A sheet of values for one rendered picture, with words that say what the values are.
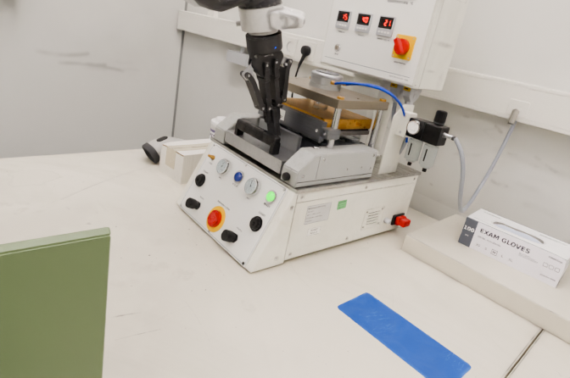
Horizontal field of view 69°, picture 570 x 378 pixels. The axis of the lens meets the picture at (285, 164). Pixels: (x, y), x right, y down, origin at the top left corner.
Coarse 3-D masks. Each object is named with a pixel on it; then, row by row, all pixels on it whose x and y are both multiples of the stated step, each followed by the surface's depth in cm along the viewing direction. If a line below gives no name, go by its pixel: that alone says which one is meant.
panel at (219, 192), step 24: (216, 144) 105; (240, 168) 96; (192, 192) 104; (216, 192) 99; (240, 192) 94; (264, 192) 89; (192, 216) 101; (240, 216) 91; (264, 216) 87; (216, 240) 93; (240, 240) 89
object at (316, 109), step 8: (288, 104) 100; (296, 104) 102; (304, 104) 104; (312, 104) 106; (320, 104) 102; (304, 112) 96; (312, 112) 96; (320, 112) 98; (328, 112) 100; (344, 112) 105; (352, 112) 107; (328, 120) 93; (344, 120) 96; (352, 120) 98; (360, 120) 100; (368, 120) 102; (344, 128) 97; (352, 128) 99; (360, 128) 101; (368, 128) 103
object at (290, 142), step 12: (264, 120) 102; (228, 132) 101; (288, 132) 95; (240, 144) 98; (252, 144) 94; (264, 144) 96; (288, 144) 95; (300, 144) 94; (252, 156) 94; (264, 156) 91; (276, 156) 89; (288, 156) 91; (276, 168) 88
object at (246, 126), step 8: (240, 120) 97; (240, 128) 97; (248, 128) 95; (256, 128) 93; (256, 136) 93; (264, 136) 91; (272, 136) 89; (272, 144) 89; (280, 144) 90; (272, 152) 89
